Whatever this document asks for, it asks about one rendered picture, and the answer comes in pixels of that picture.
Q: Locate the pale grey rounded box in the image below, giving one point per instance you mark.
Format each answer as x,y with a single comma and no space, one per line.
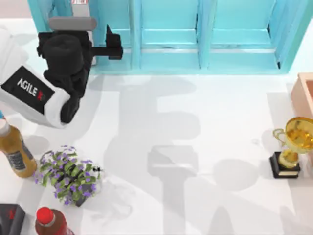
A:
72,24

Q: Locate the dark grey box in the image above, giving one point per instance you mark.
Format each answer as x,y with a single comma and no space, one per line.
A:
11,219

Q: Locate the grey box with red label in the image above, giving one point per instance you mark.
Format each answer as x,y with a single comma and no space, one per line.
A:
81,9

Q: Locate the brown bottle with red cap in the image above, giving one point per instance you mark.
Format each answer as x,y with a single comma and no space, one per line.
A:
50,224

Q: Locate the salmon shallow box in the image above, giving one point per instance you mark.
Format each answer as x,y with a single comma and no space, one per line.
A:
301,98

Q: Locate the orange bottle with label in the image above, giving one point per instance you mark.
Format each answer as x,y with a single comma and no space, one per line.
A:
17,151

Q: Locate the gold trophy with black base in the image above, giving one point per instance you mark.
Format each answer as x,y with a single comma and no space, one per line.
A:
297,137

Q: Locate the light blue rack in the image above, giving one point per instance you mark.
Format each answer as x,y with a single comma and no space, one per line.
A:
171,56

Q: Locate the purple flower potted plant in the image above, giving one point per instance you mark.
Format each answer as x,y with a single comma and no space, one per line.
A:
68,171

